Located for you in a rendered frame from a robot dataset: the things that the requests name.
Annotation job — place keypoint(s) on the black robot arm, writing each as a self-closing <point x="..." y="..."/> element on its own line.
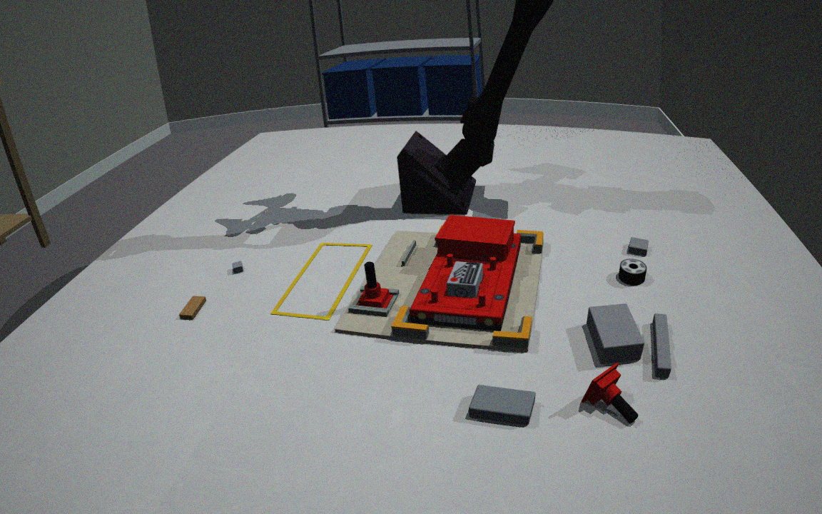
<point x="481" y="117"/>

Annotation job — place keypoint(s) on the yellow rectangular outline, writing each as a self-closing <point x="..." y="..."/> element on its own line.
<point x="329" y="315"/>

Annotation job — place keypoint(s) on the beige flat base plate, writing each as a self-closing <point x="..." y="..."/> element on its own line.
<point x="402" y="268"/>

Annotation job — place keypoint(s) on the brown rectangular block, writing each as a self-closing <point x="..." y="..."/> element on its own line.
<point x="192" y="307"/>

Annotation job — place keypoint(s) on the black toy tyre on grey wheel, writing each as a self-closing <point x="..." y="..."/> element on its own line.
<point x="632" y="272"/>

